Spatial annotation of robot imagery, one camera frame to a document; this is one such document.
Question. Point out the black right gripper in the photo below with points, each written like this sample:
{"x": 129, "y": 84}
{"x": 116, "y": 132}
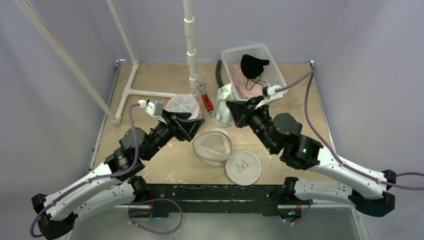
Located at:
{"x": 244, "y": 112}

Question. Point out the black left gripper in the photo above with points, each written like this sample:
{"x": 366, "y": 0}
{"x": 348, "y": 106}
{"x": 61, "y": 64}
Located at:
{"x": 183, "y": 129}

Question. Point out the pale green bra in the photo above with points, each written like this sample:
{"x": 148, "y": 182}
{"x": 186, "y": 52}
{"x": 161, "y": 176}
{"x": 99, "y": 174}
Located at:
{"x": 221, "y": 113}

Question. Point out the black bra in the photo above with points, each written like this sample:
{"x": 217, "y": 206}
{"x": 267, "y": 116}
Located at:
{"x": 252, "y": 68}

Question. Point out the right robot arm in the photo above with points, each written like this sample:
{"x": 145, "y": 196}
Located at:
{"x": 353, "y": 184}

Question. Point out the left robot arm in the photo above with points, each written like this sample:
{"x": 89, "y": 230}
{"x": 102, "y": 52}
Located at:
{"x": 115, "y": 180}

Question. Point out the pink-rimmed mesh laundry bag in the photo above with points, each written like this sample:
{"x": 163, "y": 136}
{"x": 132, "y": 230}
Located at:
{"x": 184, "y": 103}

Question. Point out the pink bra in basket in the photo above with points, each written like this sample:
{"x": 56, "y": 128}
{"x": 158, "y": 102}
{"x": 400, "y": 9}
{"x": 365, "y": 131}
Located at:
{"x": 240, "y": 82}

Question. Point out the white plastic basket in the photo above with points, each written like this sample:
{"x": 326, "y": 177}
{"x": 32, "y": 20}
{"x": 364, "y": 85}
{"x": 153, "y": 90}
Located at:
{"x": 233, "y": 56}

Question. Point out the red-handled adjustable wrench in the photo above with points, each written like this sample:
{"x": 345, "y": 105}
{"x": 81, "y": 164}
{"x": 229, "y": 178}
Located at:
{"x": 201, "y": 86}

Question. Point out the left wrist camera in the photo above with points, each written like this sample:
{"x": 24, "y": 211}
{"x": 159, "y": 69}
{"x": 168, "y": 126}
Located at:
{"x": 153, "y": 107}

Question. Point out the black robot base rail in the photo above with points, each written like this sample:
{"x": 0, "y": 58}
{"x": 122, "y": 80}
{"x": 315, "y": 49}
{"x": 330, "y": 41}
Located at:
{"x": 266, "y": 200}

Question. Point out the white PVC pipe frame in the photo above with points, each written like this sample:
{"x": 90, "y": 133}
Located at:
{"x": 115, "y": 118}

